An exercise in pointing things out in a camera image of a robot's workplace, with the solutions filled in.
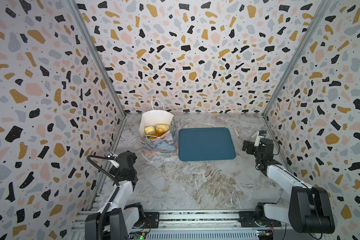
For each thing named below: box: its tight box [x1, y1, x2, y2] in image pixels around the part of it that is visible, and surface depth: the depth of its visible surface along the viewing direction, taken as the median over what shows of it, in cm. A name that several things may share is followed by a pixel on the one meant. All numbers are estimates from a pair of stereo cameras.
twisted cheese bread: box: [144, 126, 156, 136], surface depth 90 cm
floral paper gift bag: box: [139, 110, 177, 154], surface depth 89 cm
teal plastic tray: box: [178, 127, 237, 162], surface depth 108 cm
